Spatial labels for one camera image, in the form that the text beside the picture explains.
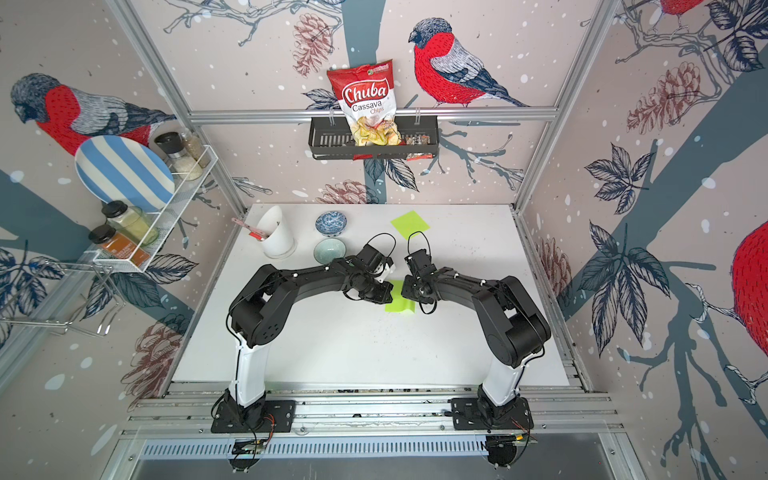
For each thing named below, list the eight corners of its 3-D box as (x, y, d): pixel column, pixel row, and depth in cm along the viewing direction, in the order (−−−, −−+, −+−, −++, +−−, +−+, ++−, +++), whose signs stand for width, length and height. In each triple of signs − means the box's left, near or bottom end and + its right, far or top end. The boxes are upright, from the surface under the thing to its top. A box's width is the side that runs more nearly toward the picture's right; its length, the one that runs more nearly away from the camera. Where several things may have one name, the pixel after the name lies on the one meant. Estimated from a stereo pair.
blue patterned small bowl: (313, 230, 115) (311, 223, 112) (328, 213, 121) (327, 207, 118) (336, 241, 112) (335, 234, 109) (351, 223, 117) (350, 217, 115)
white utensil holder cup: (263, 259, 106) (248, 234, 95) (273, 232, 115) (260, 206, 104) (291, 259, 106) (280, 234, 95) (299, 232, 115) (289, 206, 104)
